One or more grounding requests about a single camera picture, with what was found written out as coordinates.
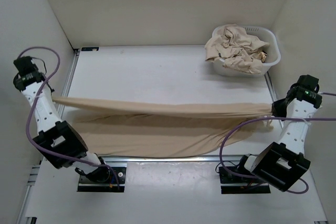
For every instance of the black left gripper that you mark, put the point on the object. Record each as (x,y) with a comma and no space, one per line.
(52,90)

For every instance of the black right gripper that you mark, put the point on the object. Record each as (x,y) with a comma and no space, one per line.
(276,109)

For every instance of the beige trousers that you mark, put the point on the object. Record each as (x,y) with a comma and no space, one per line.
(149,130)

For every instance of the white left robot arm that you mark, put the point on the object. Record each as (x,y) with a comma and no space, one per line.
(56,139)

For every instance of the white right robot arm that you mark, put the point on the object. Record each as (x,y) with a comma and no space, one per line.
(282,163)

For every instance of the white laundry basket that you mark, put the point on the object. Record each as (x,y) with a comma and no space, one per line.
(272,51)

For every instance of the dark label sticker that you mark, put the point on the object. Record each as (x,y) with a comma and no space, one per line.
(89,48)

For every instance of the beige clothes pile in basket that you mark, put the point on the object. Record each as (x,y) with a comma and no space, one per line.
(241,52)

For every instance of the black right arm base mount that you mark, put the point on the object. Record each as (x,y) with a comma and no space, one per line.
(235,185)

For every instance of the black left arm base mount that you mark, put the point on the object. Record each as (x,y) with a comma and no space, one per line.
(102,180)

